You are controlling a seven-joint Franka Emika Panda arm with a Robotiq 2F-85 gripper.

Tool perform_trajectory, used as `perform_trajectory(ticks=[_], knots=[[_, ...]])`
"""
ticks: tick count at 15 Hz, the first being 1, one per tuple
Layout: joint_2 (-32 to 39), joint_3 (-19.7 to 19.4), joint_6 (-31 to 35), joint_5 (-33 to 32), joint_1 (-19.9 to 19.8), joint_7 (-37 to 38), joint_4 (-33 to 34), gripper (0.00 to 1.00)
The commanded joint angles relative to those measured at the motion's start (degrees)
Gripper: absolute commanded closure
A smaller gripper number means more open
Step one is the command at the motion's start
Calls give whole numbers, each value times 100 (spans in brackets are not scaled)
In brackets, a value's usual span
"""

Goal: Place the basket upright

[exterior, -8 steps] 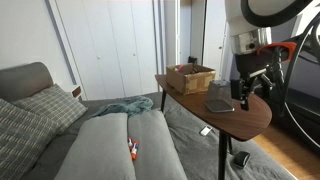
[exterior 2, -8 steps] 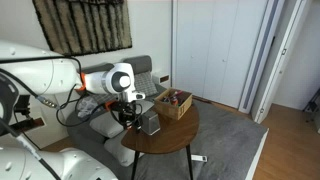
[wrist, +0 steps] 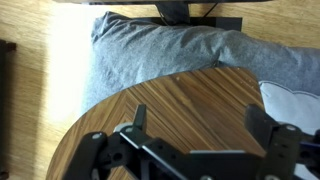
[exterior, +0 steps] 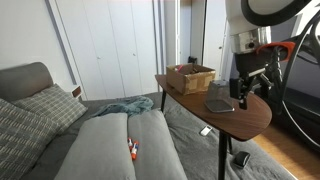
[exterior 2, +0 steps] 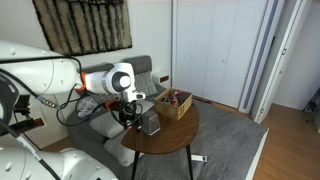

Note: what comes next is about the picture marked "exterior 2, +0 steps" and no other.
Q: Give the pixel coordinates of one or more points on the white bedside shelf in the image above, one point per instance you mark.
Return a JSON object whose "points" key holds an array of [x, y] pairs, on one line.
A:
{"points": [[161, 79]]}

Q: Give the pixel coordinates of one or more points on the grey sofa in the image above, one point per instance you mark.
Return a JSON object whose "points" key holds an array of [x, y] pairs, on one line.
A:
{"points": [[83, 133]]}

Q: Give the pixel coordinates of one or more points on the clear plastic bag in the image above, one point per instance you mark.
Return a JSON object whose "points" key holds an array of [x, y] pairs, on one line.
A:
{"points": [[86, 106]]}

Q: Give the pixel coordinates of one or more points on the checked grey cushion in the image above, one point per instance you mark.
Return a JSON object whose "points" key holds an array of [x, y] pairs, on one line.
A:
{"points": [[146, 83]]}

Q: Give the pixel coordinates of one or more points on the dark wooden side table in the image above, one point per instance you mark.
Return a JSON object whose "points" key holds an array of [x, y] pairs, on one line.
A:
{"points": [[170, 133]]}

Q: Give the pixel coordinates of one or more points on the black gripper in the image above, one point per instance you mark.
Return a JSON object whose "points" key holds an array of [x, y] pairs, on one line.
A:
{"points": [[122, 111]]}

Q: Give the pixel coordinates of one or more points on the white room door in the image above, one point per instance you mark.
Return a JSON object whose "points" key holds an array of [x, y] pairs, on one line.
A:
{"points": [[283, 56]]}

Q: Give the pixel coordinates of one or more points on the light grey large pillow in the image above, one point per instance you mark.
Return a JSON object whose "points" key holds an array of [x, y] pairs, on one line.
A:
{"points": [[105, 125]]}

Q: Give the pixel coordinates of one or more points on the white wardrobe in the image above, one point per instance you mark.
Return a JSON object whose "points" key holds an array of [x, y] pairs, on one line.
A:
{"points": [[213, 50]]}

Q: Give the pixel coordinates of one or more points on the white remote control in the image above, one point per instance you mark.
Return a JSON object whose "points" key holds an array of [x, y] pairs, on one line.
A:
{"points": [[199, 158]]}

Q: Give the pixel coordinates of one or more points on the grey floor carpet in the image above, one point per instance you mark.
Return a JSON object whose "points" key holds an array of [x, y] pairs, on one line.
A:
{"points": [[226, 143]]}

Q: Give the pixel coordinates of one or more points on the white sliding door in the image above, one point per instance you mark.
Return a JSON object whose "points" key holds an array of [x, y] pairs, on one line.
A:
{"points": [[260, 56]]}

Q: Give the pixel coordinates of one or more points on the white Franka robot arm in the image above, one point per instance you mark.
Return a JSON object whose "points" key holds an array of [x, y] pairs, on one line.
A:
{"points": [[40, 75]]}

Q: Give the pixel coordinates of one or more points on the red items in crate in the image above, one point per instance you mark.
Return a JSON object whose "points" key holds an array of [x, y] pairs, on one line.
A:
{"points": [[174, 99]]}

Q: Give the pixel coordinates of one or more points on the dark stand by doorway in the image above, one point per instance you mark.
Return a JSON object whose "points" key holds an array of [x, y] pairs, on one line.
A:
{"points": [[313, 106]]}

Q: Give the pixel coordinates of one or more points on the wooden crate box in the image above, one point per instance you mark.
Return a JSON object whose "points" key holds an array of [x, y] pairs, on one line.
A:
{"points": [[173, 108]]}

